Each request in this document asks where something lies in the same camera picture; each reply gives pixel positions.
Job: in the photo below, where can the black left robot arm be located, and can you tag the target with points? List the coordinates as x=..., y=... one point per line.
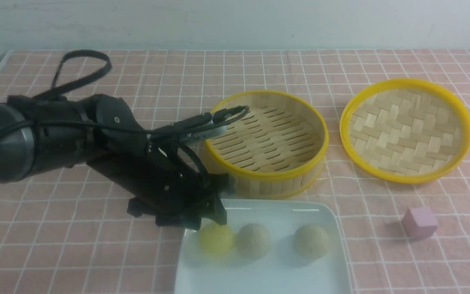
x=40, y=136

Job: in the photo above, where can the yellow rimmed woven steamer lid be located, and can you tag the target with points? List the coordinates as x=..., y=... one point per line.
x=406, y=130

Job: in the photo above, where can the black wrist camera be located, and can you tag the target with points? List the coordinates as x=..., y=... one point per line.
x=194, y=129

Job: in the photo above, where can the pink cube block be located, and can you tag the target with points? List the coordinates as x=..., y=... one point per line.
x=419, y=223

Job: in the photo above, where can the yellow steamed bun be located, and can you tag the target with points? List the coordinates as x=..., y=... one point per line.
x=216, y=240

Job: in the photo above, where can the pink checkered tablecloth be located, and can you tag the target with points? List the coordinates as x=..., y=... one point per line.
x=68, y=231

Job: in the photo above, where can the beige steamed bun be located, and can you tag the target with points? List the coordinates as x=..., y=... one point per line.
x=253, y=241
x=312, y=241

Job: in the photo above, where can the white square plate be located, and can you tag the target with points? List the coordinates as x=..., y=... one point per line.
x=282, y=270

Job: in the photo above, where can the yellow rimmed bamboo steamer basket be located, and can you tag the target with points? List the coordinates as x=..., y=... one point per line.
x=276, y=151

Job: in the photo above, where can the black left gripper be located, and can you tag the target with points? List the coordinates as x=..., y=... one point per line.
x=166, y=190

